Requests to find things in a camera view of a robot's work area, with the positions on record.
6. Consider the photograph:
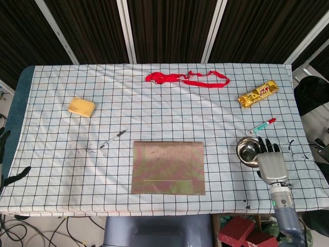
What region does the brown woven placemat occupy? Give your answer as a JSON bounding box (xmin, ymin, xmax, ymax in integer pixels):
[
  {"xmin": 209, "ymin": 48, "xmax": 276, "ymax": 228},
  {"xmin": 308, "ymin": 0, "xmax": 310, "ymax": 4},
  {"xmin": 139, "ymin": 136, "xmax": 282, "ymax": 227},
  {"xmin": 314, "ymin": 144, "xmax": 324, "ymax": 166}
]
[{"xmin": 130, "ymin": 140, "xmax": 207, "ymax": 196}]

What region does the green patterned cloth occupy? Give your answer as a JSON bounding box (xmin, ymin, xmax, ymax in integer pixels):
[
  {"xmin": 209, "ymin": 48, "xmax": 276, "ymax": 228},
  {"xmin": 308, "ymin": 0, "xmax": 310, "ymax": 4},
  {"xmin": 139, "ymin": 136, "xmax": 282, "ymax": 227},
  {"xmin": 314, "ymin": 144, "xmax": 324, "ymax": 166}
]
[{"xmin": 267, "ymin": 221, "xmax": 313, "ymax": 247}]

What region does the white checkered tablecloth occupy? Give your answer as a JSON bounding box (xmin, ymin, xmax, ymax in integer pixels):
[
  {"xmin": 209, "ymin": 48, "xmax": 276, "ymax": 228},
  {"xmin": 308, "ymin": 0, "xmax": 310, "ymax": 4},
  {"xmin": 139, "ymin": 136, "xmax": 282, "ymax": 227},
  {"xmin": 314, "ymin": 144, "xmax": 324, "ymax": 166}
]
[{"xmin": 0, "ymin": 63, "xmax": 329, "ymax": 217}]

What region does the green marker with red cap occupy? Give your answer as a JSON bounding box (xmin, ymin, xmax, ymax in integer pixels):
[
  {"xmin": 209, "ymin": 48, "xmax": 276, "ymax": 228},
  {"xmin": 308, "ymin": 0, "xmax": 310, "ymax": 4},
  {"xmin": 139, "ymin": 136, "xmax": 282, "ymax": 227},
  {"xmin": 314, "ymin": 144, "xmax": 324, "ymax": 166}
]
[{"xmin": 248, "ymin": 118, "xmax": 277, "ymax": 134}]

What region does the red ribbon strap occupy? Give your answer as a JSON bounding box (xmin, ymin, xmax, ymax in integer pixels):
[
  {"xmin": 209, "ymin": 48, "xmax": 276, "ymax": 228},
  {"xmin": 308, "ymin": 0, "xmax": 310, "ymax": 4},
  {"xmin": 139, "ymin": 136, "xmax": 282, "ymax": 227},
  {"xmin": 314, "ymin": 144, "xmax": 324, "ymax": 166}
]
[{"xmin": 145, "ymin": 69, "xmax": 231, "ymax": 89}]

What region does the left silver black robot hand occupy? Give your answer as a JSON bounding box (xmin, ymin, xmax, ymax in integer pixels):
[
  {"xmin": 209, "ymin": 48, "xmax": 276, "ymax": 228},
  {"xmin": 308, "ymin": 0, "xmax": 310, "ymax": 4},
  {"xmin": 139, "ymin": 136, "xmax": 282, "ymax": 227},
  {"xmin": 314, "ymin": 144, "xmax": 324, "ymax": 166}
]
[{"xmin": 0, "ymin": 130, "xmax": 31, "ymax": 191}]

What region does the yellow sponge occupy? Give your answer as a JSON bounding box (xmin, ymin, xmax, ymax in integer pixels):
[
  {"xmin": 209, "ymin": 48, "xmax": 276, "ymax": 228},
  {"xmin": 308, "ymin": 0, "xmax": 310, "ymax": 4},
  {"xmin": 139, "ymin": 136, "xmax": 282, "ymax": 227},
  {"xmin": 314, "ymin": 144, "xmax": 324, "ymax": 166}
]
[{"xmin": 67, "ymin": 97, "xmax": 96, "ymax": 118}]

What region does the black metal frame piece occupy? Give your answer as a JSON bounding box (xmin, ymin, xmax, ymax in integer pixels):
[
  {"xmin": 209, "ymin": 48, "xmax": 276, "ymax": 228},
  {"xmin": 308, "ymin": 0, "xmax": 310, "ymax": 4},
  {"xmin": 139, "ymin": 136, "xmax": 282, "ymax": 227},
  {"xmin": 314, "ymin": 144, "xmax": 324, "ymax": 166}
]
[{"xmin": 308, "ymin": 138, "xmax": 329, "ymax": 164}]

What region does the white partition post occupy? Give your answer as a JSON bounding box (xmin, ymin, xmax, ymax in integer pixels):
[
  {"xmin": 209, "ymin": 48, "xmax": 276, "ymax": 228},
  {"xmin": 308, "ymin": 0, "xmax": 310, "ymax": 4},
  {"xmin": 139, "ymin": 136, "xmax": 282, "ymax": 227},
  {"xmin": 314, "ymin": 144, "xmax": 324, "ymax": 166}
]
[
  {"xmin": 284, "ymin": 15, "xmax": 329, "ymax": 65},
  {"xmin": 117, "ymin": 0, "xmax": 137, "ymax": 64},
  {"xmin": 34, "ymin": 0, "xmax": 79, "ymax": 65},
  {"xmin": 202, "ymin": 0, "xmax": 228, "ymax": 64}
]

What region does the black floor cable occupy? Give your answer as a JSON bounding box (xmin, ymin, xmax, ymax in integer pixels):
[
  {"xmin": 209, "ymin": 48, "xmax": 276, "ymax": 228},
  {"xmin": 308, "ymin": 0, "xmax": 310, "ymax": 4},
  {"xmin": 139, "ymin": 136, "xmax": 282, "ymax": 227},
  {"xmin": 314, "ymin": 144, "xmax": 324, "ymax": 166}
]
[{"xmin": 0, "ymin": 215, "xmax": 103, "ymax": 247}]

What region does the red box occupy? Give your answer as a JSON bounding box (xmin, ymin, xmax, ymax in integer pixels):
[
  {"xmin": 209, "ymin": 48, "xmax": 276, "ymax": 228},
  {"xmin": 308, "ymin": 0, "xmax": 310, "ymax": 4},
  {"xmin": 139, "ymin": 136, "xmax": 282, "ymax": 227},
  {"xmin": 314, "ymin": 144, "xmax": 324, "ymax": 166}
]
[{"xmin": 217, "ymin": 216, "xmax": 278, "ymax": 247}]

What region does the gold snack package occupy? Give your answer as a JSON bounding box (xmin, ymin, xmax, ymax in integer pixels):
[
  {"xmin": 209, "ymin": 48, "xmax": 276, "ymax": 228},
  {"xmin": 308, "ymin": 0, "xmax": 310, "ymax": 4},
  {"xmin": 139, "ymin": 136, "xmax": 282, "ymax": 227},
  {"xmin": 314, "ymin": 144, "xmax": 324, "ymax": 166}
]
[{"xmin": 237, "ymin": 80, "xmax": 280, "ymax": 109}]

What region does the black ballpoint pen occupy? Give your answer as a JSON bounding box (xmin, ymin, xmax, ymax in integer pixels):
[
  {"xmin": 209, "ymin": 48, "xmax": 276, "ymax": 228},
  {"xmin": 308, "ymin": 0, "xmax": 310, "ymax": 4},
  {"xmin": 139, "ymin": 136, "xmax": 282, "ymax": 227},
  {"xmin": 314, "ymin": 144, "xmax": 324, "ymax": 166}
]
[{"xmin": 100, "ymin": 129, "xmax": 129, "ymax": 149}]

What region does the stainless steel bowl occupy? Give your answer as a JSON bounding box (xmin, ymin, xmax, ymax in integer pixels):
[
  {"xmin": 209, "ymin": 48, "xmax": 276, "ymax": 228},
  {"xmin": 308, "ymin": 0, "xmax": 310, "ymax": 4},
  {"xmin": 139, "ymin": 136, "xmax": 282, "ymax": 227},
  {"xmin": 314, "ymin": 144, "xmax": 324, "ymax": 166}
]
[{"xmin": 236, "ymin": 136, "xmax": 262, "ymax": 168}]

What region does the grey-blue robot torso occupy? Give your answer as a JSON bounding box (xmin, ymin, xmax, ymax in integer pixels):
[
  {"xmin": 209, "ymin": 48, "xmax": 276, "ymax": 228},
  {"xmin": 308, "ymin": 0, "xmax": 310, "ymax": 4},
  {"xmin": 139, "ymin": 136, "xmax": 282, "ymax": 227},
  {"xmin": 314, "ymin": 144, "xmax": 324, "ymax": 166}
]
[{"xmin": 102, "ymin": 215, "xmax": 214, "ymax": 247}]

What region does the black chair back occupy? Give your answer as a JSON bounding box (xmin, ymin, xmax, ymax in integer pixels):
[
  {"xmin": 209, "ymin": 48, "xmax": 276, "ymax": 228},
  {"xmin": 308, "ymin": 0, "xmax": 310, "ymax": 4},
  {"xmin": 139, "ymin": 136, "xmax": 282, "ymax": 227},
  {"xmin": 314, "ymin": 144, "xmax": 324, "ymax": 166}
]
[{"xmin": 294, "ymin": 76, "xmax": 329, "ymax": 116}]

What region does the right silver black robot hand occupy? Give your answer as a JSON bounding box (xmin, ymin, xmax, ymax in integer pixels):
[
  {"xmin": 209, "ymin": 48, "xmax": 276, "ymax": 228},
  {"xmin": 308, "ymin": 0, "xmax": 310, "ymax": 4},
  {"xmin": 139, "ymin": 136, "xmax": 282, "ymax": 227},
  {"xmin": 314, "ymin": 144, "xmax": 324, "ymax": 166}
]
[{"xmin": 256, "ymin": 136, "xmax": 290, "ymax": 185}]

